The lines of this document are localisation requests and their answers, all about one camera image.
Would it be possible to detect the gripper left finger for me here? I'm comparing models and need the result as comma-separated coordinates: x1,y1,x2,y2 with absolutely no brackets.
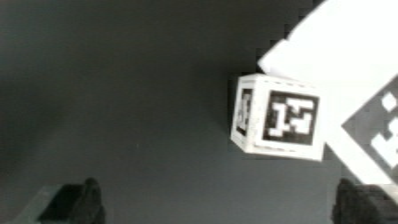
25,178,105,224

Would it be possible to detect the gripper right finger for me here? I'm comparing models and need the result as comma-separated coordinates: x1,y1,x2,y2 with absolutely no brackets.
332,178,398,224

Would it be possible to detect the white cube nut with tag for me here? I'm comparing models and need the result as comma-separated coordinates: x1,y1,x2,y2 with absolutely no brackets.
231,74,323,161

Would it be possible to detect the white flat chair panel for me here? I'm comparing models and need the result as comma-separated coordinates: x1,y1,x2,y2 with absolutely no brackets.
259,0,398,184

